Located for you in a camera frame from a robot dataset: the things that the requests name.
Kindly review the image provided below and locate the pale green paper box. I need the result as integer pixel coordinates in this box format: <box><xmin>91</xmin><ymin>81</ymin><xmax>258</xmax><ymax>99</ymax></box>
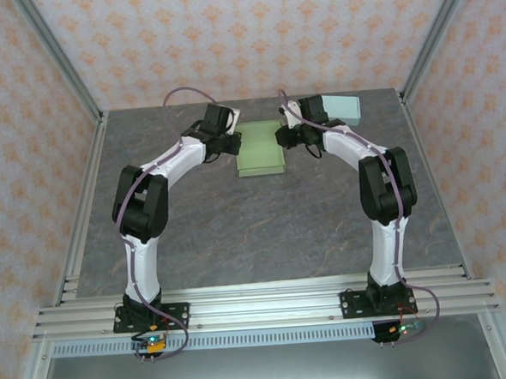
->
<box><xmin>233</xmin><ymin>118</ymin><xmax>286</xmax><ymax>178</ymax></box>

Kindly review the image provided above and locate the light blue paper box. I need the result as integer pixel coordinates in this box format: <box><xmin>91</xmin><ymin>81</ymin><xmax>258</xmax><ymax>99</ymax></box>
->
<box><xmin>320</xmin><ymin>92</ymin><xmax>363</xmax><ymax>129</ymax></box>

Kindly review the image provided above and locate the small circuit board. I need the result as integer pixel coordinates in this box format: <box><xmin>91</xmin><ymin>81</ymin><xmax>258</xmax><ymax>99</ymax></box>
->
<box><xmin>130</xmin><ymin>333</ymin><xmax>170</xmax><ymax>357</ymax></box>
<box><xmin>388</xmin><ymin>319</ymin><xmax>426</xmax><ymax>337</ymax></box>

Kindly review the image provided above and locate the grey metal sheet panel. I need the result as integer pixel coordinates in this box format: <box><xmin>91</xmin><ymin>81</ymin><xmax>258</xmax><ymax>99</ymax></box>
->
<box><xmin>35</xmin><ymin>328</ymin><xmax>502</xmax><ymax>379</ymax></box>

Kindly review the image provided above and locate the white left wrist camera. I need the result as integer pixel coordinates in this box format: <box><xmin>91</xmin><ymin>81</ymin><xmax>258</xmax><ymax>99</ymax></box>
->
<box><xmin>226</xmin><ymin>106</ymin><xmax>243</xmax><ymax>136</ymax></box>

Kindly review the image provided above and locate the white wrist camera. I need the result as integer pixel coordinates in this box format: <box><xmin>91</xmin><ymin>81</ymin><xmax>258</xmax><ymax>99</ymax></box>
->
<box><xmin>226</xmin><ymin>106</ymin><xmax>243</xmax><ymax>136</ymax></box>
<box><xmin>278</xmin><ymin>99</ymin><xmax>304</xmax><ymax>131</ymax></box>

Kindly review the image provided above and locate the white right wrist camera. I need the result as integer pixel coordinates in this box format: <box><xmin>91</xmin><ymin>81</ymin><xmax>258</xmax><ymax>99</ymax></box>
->
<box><xmin>278</xmin><ymin>99</ymin><xmax>304</xmax><ymax>131</ymax></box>

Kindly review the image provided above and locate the aluminium table side rail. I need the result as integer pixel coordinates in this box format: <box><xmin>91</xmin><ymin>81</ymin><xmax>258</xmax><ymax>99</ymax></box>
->
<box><xmin>396</xmin><ymin>86</ymin><xmax>474</xmax><ymax>284</ymax></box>
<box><xmin>41</xmin><ymin>111</ymin><xmax>122</xmax><ymax>305</ymax></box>

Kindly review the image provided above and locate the aluminium frame post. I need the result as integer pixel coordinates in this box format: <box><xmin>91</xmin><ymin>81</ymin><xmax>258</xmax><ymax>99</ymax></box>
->
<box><xmin>394</xmin><ymin>0</ymin><xmax>483</xmax><ymax>104</ymax></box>
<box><xmin>13</xmin><ymin>0</ymin><xmax>106</xmax><ymax>127</ymax></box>

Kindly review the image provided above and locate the aluminium mounting rail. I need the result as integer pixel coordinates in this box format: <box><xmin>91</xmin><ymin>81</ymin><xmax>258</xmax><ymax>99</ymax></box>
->
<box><xmin>29</xmin><ymin>268</ymin><xmax>502</xmax><ymax>341</ymax></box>

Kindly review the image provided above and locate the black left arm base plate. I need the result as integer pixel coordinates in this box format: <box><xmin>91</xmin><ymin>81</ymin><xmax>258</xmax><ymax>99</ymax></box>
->
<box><xmin>111</xmin><ymin>302</ymin><xmax>192</xmax><ymax>334</ymax></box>

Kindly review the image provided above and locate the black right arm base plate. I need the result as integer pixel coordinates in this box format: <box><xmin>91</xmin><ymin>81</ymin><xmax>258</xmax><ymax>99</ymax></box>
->
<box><xmin>339</xmin><ymin>286</ymin><xmax>416</xmax><ymax>321</ymax></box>

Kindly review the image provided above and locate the slotted grey cable tray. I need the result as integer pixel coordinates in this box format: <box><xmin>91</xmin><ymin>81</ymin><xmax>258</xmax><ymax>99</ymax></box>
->
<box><xmin>50</xmin><ymin>322</ymin><xmax>377</xmax><ymax>360</ymax></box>

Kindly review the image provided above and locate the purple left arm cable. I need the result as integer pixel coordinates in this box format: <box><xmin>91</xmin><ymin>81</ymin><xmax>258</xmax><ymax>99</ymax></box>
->
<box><xmin>108</xmin><ymin>84</ymin><xmax>244</xmax><ymax>362</ymax></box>

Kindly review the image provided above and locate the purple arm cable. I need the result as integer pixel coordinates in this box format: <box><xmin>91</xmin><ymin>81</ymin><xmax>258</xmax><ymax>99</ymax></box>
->
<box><xmin>276</xmin><ymin>79</ymin><xmax>443</xmax><ymax>352</ymax></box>
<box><xmin>108</xmin><ymin>84</ymin><xmax>244</xmax><ymax>362</ymax></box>

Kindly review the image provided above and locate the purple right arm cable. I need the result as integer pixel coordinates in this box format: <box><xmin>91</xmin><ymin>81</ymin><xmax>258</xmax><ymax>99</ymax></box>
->
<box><xmin>276</xmin><ymin>79</ymin><xmax>443</xmax><ymax>352</ymax></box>

